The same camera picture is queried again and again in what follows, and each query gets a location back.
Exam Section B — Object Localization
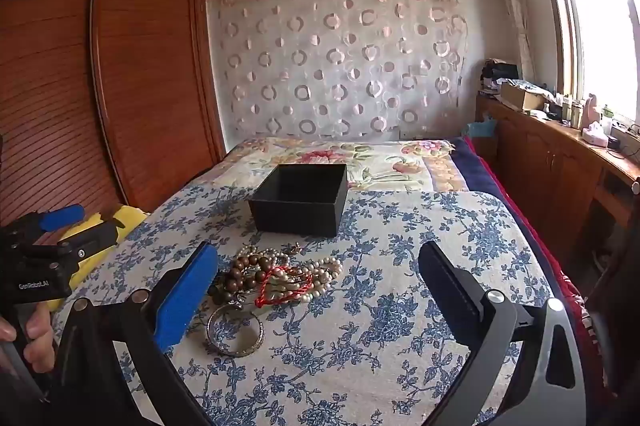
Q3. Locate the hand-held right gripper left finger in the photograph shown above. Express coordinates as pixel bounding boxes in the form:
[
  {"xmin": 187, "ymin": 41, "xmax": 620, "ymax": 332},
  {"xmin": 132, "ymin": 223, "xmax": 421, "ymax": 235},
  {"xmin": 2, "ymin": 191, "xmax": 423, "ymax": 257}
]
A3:
[{"xmin": 50, "ymin": 241, "xmax": 219, "ymax": 426}]

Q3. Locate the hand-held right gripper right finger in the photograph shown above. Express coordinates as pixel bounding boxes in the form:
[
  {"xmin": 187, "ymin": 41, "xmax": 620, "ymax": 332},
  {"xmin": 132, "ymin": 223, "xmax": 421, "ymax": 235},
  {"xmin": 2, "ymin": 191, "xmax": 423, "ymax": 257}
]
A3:
[{"xmin": 418, "ymin": 242, "xmax": 587, "ymax": 426}]

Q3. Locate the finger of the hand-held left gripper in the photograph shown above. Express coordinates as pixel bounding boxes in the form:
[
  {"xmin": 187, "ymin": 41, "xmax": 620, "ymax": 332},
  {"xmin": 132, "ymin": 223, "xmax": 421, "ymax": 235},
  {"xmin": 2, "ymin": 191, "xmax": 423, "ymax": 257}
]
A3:
[
  {"xmin": 55, "ymin": 218, "xmax": 126, "ymax": 264},
  {"xmin": 10, "ymin": 204, "xmax": 86, "ymax": 239}
]

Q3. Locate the silver metal bangle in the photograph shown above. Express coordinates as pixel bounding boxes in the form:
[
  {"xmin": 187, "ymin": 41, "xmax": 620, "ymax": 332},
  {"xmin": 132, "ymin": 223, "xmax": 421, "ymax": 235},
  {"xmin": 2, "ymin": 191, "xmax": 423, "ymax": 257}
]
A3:
[{"xmin": 206, "ymin": 303, "xmax": 265, "ymax": 358}]

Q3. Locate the brown wooden bead bracelet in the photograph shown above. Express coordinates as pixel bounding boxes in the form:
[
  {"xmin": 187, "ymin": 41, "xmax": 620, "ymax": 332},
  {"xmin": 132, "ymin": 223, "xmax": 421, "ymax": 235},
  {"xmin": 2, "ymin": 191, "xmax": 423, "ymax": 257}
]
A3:
[{"xmin": 207, "ymin": 253, "xmax": 288, "ymax": 307}]

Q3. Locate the red string bracelet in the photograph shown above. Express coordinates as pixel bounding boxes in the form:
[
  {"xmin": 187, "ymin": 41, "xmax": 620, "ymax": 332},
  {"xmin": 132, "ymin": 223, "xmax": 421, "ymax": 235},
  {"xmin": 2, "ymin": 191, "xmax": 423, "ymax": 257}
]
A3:
[{"xmin": 254, "ymin": 263, "xmax": 313, "ymax": 309}]

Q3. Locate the white pearl necklace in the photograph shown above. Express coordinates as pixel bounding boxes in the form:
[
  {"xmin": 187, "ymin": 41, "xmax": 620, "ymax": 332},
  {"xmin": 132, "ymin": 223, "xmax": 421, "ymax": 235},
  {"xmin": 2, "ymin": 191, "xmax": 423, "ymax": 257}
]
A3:
[{"xmin": 235, "ymin": 243, "xmax": 346, "ymax": 307}]

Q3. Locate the black box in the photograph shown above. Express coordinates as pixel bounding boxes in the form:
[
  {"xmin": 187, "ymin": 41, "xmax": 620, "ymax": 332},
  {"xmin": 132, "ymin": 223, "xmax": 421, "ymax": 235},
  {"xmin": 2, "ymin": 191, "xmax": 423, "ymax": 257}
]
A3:
[{"xmin": 247, "ymin": 163, "xmax": 348, "ymax": 239}]

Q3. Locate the person's left hand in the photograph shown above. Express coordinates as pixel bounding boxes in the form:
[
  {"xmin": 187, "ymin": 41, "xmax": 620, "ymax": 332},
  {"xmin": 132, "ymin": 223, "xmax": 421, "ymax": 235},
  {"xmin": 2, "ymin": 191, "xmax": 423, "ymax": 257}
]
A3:
[{"xmin": 0, "ymin": 303, "xmax": 56, "ymax": 374}]

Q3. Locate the yellow cloth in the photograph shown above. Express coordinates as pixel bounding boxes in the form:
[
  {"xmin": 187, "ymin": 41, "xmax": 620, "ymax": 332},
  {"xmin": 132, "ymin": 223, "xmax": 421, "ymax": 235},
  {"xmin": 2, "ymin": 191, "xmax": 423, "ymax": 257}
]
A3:
[{"xmin": 37, "ymin": 204, "xmax": 151, "ymax": 311}]

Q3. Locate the blue floral cloth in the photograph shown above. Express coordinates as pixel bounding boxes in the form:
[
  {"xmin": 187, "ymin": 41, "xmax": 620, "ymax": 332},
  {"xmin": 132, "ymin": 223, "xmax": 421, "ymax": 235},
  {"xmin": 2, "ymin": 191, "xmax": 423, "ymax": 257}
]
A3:
[{"xmin": 50, "ymin": 183, "xmax": 551, "ymax": 426}]

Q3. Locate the dark blue blanket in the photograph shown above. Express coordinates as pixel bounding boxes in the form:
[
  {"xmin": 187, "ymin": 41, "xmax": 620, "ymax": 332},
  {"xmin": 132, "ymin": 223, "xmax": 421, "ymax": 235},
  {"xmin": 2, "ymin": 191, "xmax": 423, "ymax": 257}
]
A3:
[{"xmin": 452, "ymin": 137, "xmax": 501, "ymax": 194}]

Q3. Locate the pink floral bedsheet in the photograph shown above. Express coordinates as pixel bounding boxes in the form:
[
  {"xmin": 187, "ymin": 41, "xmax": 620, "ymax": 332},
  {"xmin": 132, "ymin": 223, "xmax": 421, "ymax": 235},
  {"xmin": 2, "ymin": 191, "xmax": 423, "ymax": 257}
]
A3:
[{"xmin": 190, "ymin": 136, "xmax": 471, "ymax": 201}]

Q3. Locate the wooden side cabinet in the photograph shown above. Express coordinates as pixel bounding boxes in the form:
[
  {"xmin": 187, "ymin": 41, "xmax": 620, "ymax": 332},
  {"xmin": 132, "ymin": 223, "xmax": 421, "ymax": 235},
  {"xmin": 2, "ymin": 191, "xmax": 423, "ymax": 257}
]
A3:
[{"xmin": 475, "ymin": 90, "xmax": 640, "ymax": 267}]

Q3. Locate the teal paper bag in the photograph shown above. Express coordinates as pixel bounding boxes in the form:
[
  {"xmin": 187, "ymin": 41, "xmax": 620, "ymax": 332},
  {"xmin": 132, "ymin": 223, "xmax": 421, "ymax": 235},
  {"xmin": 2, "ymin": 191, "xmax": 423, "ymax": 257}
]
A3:
[{"xmin": 467, "ymin": 116, "xmax": 498, "ymax": 139}]

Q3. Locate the brown wooden wardrobe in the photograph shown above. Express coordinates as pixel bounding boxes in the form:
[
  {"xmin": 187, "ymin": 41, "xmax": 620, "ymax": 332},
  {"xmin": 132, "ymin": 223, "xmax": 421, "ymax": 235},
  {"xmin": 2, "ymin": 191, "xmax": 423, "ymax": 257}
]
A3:
[{"xmin": 0, "ymin": 0, "xmax": 226, "ymax": 247}]

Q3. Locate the cardboard box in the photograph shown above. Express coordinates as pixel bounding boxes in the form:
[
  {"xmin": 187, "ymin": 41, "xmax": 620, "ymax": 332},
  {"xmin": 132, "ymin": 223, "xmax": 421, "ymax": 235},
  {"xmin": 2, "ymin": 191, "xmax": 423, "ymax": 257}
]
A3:
[{"xmin": 500, "ymin": 80, "xmax": 548, "ymax": 111}]

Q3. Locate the white tissue box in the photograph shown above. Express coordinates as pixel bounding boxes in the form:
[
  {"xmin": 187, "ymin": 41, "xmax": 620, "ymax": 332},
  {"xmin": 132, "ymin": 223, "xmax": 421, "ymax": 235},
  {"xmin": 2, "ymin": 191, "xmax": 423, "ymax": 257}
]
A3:
[{"xmin": 581, "ymin": 122, "xmax": 610, "ymax": 149}]

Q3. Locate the row of small bottles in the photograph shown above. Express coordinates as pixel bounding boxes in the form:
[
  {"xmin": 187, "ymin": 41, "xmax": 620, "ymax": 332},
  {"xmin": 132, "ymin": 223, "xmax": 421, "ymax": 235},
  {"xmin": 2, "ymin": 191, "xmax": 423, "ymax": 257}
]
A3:
[{"xmin": 555, "ymin": 94, "xmax": 585, "ymax": 130}]

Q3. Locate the pile of dark clothes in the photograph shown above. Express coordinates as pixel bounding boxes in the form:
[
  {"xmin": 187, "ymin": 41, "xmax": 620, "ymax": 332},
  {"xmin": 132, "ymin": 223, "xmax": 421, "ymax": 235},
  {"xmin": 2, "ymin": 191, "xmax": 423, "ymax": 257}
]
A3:
[{"xmin": 480, "ymin": 58, "xmax": 521, "ymax": 96}]

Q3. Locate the sheer curtain with circles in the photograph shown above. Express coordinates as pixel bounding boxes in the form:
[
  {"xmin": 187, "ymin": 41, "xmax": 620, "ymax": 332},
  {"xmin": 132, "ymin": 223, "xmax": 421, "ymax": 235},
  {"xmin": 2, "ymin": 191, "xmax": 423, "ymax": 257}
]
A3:
[{"xmin": 205, "ymin": 0, "xmax": 476, "ymax": 141}]

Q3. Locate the window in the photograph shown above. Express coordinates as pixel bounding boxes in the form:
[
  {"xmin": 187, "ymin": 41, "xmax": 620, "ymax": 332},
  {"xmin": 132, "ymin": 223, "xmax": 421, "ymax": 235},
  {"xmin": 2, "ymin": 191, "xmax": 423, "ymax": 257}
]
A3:
[{"xmin": 530, "ymin": 0, "xmax": 640, "ymax": 127}]

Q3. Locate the black device with cable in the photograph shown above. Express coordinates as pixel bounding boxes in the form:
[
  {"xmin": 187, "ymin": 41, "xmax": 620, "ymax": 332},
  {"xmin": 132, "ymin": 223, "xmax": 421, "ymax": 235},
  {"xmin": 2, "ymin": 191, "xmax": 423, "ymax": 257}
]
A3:
[{"xmin": 607, "ymin": 123, "xmax": 640, "ymax": 157}]

